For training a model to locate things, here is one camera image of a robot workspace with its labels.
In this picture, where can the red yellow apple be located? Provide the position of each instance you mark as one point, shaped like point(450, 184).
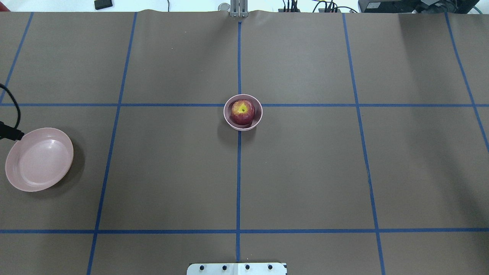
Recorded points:
point(242, 112)

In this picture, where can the pink bowl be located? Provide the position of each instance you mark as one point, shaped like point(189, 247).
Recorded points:
point(258, 114)

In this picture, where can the pink plate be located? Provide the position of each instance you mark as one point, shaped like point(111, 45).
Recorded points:
point(40, 160)

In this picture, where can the small black square device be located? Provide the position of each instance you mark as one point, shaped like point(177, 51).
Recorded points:
point(102, 4)

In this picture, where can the aluminium frame post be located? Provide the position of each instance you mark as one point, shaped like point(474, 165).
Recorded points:
point(239, 8)

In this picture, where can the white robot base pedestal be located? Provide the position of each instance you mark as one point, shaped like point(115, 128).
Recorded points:
point(257, 268)

